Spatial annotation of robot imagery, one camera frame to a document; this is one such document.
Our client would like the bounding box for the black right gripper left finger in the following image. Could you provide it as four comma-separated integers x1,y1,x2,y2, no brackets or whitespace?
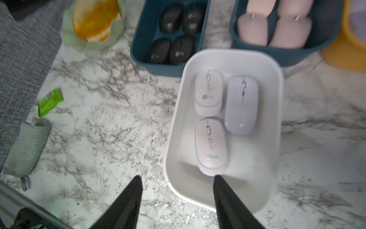
91,176,143,229

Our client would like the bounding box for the black mouse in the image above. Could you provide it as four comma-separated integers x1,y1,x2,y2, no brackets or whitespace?
169,35,194,65
182,2,206,35
146,38,172,65
159,3,184,34

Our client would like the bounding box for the green packet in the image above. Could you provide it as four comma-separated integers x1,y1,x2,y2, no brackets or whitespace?
38,88,63,117

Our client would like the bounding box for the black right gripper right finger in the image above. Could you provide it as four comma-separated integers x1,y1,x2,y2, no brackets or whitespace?
213,175,265,229

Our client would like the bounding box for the purple mouse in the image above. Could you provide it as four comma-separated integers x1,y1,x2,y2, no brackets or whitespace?
350,0,366,43

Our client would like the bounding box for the peach pink mouse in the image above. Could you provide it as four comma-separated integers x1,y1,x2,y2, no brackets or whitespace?
246,0,276,18

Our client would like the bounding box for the pink mouse top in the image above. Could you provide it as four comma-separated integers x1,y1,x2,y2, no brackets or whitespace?
277,0,314,17

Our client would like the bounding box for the green cloth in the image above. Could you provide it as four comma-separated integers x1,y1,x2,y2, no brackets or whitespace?
3,118,51,191

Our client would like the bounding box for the white storage box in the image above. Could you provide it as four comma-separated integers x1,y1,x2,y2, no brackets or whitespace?
163,49,284,214

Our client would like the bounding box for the green wavy plate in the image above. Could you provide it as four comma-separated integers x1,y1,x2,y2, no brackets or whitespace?
60,1,126,52

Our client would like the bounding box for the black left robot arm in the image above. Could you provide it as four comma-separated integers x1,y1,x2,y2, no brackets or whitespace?
10,208,65,229

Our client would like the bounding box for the white mouse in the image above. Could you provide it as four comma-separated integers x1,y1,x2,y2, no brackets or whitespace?
225,76,259,135
194,118,229,177
194,70,224,117

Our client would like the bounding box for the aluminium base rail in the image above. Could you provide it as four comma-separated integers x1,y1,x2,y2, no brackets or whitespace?
1,181,71,229

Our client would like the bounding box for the yellow storage box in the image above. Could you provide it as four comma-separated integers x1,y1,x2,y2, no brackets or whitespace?
321,1,366,73

